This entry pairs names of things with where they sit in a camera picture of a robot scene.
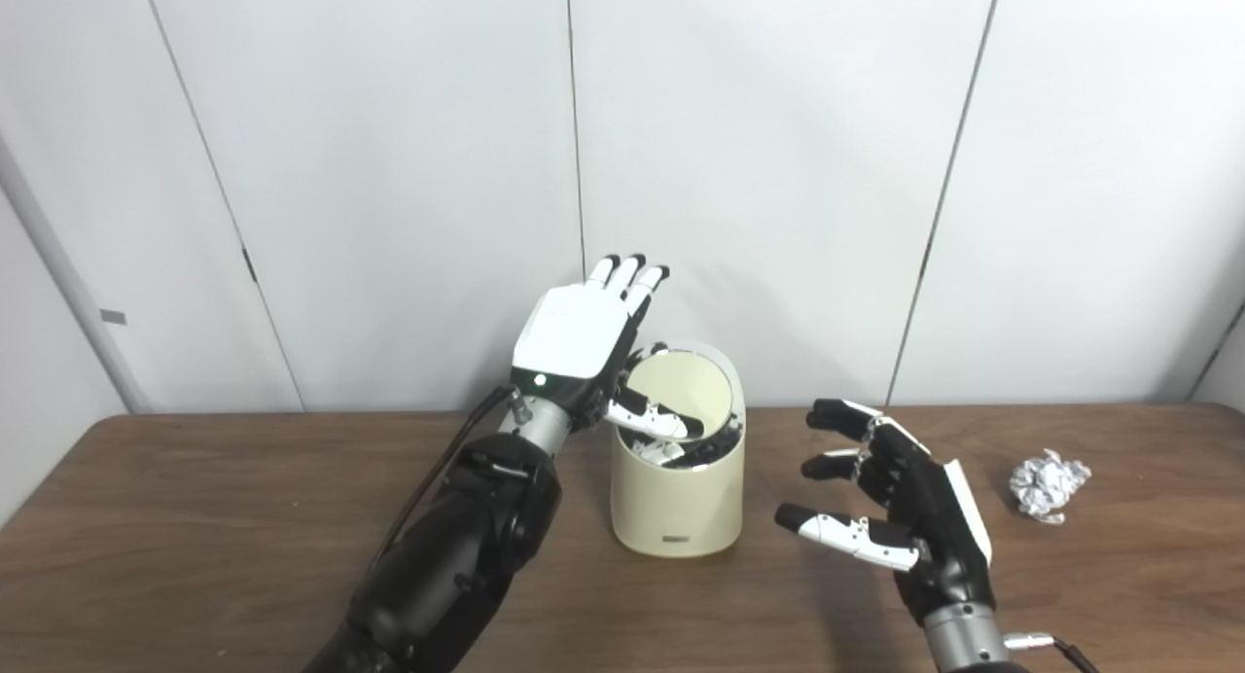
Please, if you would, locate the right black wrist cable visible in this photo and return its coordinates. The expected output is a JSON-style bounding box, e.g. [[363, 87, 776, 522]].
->
[[1004, 632, 1102, 673]]

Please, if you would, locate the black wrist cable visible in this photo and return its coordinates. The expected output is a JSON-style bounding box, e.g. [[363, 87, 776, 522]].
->
[[1004, 632, 1102, 673], [365, 386, 522, 579]]

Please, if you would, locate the cream round bin lid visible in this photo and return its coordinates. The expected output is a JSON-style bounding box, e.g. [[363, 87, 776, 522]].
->
[[625, 354, 732, 443]]

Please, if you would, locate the cream-colored desktop bin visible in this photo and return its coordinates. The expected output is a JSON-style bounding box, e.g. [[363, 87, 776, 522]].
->
[[611, 339, 747, 559]]

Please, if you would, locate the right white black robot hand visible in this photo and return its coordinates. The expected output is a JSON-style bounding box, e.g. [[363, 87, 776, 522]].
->
[[775, 399, 997, 627]]

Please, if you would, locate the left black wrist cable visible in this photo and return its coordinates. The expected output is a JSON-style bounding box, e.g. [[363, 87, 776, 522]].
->
[[365, 386, 522, 579]]

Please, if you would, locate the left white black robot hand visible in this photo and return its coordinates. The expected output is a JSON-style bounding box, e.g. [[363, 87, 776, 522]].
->
[[510, 254, 705, 441]]

